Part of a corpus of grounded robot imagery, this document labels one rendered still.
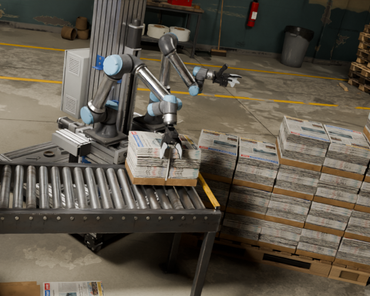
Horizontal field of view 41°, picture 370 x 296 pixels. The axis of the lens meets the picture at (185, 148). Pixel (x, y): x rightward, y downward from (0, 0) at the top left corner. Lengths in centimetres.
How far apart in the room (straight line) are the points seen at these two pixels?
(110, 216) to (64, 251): 109
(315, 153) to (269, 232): 69
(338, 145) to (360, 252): 87
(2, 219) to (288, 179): 193
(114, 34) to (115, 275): 161
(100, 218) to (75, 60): 144
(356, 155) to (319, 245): 74
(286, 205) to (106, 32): 174
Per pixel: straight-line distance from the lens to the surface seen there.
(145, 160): 271
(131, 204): 264
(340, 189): 358
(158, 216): 260
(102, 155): 336
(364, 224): 374
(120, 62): 293
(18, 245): 363
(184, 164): 278
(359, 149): 346
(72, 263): 348
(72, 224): 255
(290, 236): 371
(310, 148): 341
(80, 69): 360
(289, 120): 360
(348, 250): 384
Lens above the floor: 217
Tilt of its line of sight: 24 degrees down
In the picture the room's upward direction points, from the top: 11 degrees clockwise
